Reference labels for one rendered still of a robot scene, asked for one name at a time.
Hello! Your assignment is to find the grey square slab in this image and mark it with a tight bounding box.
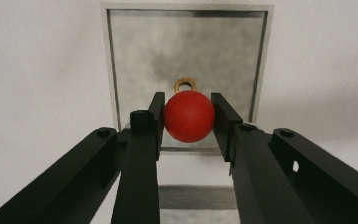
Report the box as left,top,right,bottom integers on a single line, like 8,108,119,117
158,187,240,224

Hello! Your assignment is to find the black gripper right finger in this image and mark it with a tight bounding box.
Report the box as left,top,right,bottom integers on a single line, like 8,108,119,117
211,92,358,224

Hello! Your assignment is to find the red ball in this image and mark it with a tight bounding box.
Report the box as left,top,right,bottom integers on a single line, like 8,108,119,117
163,90,216,143

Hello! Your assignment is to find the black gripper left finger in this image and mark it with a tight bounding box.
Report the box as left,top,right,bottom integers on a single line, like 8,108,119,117
0,92,165,224

